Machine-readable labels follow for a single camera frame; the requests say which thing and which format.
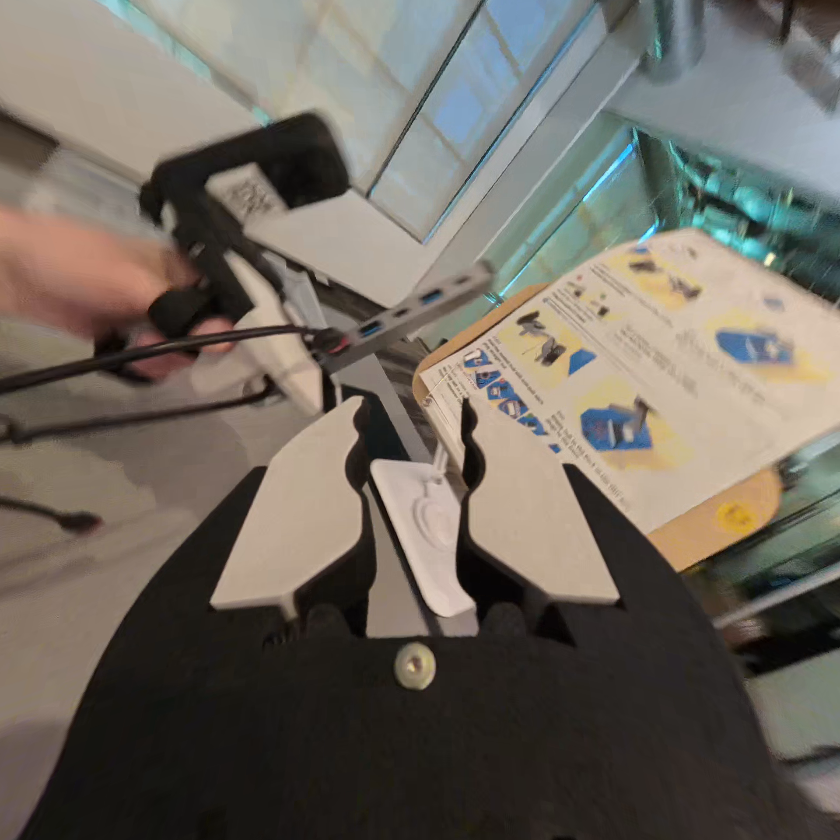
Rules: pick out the window with roller blinds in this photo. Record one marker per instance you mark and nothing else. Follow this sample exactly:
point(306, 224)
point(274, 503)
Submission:
point(367, 85)

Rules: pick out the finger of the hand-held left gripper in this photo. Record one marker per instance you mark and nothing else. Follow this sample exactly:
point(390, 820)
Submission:
point(298, 289)
point(282, 354)

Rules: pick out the grey usb hub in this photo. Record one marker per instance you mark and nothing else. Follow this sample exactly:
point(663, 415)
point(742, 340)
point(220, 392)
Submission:
point(420, 305)

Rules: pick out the white board stand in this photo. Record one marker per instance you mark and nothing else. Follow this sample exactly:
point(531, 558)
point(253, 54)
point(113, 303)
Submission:
point(426, 525)

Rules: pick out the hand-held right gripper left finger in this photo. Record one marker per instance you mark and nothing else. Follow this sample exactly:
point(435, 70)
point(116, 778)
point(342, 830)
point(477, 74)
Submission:
point(295, 525)

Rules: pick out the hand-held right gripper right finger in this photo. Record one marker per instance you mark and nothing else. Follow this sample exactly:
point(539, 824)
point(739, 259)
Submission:
point(531, 531)

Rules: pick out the yellow smiley sticker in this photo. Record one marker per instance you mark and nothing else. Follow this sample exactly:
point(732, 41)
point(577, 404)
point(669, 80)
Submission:
point(735, 516)

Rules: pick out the glass partition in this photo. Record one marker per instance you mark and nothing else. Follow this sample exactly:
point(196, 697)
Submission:
point(689, 190)

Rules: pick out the instruction poster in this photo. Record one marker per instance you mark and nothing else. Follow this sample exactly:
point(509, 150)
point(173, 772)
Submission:
point(656, 367)

